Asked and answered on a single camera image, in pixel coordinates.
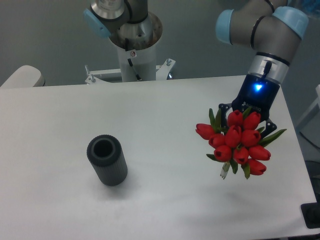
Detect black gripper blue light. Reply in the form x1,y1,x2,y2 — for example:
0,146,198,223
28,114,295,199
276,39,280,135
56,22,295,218
218,74,280,139

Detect red tulip bouquet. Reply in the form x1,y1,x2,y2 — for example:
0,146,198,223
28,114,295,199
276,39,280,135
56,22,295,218
195,108,286,179

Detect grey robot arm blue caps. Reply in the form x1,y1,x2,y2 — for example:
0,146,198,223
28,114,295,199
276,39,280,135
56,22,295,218
215,0,309,142

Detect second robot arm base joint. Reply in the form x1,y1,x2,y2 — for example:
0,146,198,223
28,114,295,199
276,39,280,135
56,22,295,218
83,0,148,38

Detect white furniture at right edge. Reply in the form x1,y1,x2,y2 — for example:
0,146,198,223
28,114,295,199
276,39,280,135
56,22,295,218
295,85,320,150

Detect black device at table edge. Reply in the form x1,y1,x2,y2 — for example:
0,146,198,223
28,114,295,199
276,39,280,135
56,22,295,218
300,202,320,229

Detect dark grey ribbed vase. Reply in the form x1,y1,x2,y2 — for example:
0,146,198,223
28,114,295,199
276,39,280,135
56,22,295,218
86,134,128,186

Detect beige chair back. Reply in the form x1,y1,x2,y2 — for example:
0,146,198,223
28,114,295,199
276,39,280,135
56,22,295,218
0,65,46,89

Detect white pedestal base frame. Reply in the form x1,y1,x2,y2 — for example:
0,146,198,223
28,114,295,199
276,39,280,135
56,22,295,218
84,58,176,85

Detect black cable on pedestal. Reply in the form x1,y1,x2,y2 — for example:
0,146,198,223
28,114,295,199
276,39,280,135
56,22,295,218
127,57,143,82

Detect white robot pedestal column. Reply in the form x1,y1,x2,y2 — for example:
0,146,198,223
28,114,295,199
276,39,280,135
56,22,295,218
110,12,163,78

